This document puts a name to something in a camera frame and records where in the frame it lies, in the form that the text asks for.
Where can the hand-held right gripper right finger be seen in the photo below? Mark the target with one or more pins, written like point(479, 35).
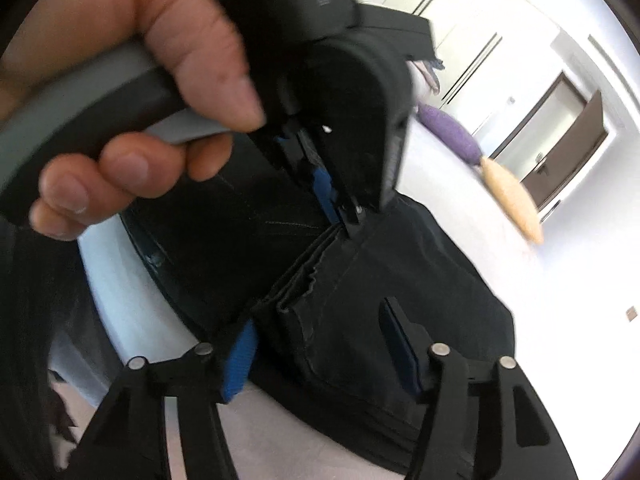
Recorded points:
point(400, 350)

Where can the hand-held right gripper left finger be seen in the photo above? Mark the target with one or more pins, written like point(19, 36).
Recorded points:
point(239, 360)

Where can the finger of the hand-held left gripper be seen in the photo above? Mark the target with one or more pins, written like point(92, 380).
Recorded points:
point(322, 192)
point(352, 220)

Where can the black pants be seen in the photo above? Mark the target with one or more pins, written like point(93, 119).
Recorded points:
point(350, 300)

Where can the person's left hand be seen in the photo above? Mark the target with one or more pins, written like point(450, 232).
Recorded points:
point(150, 0)

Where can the folded beige duvet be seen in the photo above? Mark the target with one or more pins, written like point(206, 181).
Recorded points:
point(424, 91)

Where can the folded blue cloth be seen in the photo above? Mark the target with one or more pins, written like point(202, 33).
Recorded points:
point(435, 66)

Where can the purple pillow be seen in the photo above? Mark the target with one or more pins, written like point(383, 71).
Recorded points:
point(452, 132)

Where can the white wardrobe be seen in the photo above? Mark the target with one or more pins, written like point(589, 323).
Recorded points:
point(465, 10)

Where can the yellow pillow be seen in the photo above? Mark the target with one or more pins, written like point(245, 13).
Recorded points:
point(512, 200)

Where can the thin leaning pole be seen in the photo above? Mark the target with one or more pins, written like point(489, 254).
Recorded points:
point(549, 211)

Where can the brown door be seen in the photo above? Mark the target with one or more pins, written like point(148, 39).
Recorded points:
point(570, 150)

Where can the dark door frame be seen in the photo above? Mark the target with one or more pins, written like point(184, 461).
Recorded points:
point(525, 115)

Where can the brown wall socket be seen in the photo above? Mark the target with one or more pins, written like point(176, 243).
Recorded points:
point(632, 313)

